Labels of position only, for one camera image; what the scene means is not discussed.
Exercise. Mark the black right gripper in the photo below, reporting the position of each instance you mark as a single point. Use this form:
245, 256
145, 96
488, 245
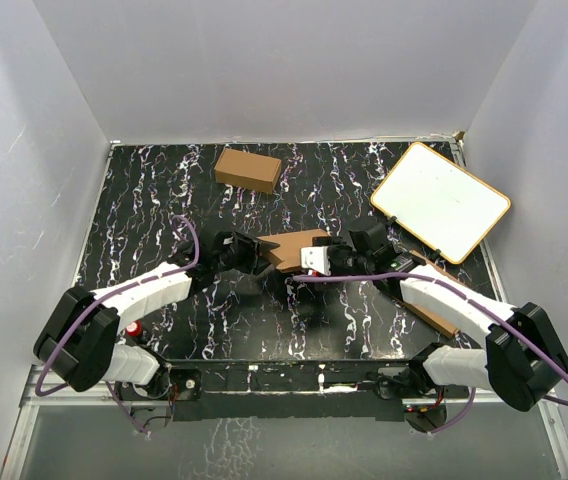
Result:
333, 250

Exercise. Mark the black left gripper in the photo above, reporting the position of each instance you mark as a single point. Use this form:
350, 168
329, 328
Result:
255, 259

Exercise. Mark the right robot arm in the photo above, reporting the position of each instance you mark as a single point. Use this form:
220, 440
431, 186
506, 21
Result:
521, 357

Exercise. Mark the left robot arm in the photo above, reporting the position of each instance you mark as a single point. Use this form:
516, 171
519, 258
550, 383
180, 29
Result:
95, 336

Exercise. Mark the folded brown cardboard box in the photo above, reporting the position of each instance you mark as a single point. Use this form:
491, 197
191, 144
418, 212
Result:
246, 170

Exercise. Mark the yellow-framed whiteboard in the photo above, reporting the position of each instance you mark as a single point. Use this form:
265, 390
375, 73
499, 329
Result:
444, 206

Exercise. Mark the flat cardboard stack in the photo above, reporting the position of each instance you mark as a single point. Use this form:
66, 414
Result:
434, 320

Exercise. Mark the red emergency stop button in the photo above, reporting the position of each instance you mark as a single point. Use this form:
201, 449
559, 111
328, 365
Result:
134, 329

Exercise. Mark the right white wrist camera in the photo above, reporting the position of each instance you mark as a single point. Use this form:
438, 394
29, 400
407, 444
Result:
315, 259

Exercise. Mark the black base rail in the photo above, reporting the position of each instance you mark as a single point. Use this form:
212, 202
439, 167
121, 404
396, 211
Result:
279, 389

